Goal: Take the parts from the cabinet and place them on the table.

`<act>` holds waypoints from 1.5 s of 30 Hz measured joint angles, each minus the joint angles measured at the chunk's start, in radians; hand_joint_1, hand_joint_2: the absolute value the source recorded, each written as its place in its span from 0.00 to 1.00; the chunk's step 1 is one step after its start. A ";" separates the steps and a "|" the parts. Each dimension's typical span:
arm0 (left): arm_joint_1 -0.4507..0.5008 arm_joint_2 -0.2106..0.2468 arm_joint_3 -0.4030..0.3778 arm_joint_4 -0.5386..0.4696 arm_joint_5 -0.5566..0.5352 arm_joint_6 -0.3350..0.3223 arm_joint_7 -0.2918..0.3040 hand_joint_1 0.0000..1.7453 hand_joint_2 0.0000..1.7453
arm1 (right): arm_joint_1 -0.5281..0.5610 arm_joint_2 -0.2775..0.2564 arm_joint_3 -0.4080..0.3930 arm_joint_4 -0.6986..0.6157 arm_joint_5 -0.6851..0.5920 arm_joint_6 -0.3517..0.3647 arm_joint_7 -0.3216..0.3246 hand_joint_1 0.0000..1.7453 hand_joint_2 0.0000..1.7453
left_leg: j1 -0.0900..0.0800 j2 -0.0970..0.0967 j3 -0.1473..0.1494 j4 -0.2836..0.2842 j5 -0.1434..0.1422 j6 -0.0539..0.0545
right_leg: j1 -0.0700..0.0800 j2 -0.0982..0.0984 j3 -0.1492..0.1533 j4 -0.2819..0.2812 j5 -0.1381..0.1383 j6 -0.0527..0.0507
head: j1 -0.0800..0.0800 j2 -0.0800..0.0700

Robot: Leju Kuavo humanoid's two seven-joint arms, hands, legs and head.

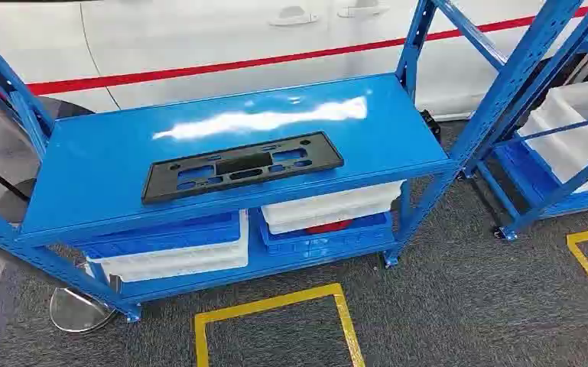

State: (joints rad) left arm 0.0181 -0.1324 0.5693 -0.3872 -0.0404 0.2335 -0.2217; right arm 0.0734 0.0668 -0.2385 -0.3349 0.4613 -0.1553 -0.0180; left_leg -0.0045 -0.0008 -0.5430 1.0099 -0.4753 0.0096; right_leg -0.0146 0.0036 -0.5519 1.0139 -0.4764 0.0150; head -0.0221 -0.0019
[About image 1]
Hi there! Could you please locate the red object in crate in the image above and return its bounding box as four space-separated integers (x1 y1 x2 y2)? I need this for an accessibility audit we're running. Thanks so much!
305 219 354 235

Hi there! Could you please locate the white foam tray stack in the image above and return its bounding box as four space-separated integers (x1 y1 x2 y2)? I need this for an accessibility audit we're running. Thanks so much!
518 76 588 193

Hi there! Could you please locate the black plastic bracket plate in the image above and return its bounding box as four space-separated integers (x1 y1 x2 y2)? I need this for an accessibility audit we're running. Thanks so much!
140 131 346 206

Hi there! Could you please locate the blue metal shelf rack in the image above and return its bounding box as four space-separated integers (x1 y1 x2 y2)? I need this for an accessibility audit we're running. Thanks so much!
427 0 588 242
0 0 460 323

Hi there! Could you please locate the blue plastic crate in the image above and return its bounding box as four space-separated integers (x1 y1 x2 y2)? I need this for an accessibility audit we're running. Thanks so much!
73 211 242 261
258 209 395 256

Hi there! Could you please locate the white car with red stripe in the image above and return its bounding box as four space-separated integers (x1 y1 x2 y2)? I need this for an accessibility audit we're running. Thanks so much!
0 0 588 122

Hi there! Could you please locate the round shiny metal base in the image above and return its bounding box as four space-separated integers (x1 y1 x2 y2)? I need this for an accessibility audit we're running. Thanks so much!
48 287 117 334

